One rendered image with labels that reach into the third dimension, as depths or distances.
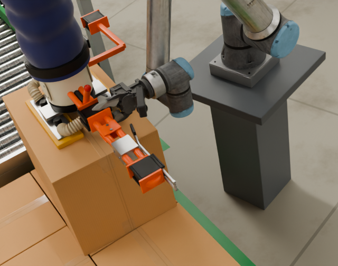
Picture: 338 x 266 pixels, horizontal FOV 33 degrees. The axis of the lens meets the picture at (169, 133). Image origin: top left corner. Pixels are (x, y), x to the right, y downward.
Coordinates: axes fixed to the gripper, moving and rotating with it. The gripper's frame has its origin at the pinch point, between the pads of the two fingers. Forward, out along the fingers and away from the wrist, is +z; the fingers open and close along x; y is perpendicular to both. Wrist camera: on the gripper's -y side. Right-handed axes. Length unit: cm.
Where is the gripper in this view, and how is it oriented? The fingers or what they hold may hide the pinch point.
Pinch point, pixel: (99, 117)
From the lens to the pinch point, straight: 188.2
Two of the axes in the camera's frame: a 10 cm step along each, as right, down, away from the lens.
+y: -5.4, -4.8, 6.9
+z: -8.2, 4.7, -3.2
